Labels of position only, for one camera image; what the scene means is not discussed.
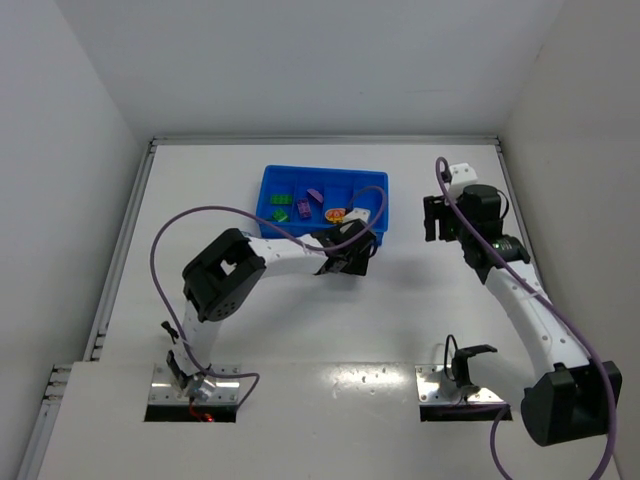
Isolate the blue divided plastic bin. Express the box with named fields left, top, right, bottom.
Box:
left=255, top=165, right=390, bottom=243

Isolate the purple arched lego piece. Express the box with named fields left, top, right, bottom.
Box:
left=306, top=188, right=324, bottom=205

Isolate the purple rectangular lego brick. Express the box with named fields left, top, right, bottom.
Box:
left=296, top=198, right=313, bottom=220

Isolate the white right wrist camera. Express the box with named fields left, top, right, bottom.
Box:
left=444, top=163, right=478, bottom=198

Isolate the green rectangular lego brick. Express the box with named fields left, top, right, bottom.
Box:
left=270, top=194, right=293, bottom=206

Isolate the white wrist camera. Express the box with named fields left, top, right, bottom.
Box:
left=444, top=163, right=478, bottom=198
left=343, top=207, right=371, bottom=224

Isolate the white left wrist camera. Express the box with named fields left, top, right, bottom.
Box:
left=343, top=207, right=371, bottom=224

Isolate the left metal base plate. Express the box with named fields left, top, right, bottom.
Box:
left=147, top=365, right=240, bottom=406

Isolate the aluminium table edge rail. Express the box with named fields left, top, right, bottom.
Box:
left=14, top=134, right=156, bottom=480

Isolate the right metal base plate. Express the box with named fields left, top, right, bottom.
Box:
left=415, top=364, right=504, bottom=407

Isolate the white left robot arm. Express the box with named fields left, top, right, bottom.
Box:
left=167, top=219, right=378, bottom=390

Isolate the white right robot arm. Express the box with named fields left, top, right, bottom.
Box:
left=423, top=185, right=622, bottom=446

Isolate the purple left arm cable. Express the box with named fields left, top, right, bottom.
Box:
left=151, top=186, right=390, bottom=411

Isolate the green lego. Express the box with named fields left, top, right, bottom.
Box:
left=271, top=208, right=290, bottom=223

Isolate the metal base plate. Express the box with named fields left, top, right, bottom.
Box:
left=415, top=364, right=504, bottom=407
left=147, top=365, right=240, bottom=406

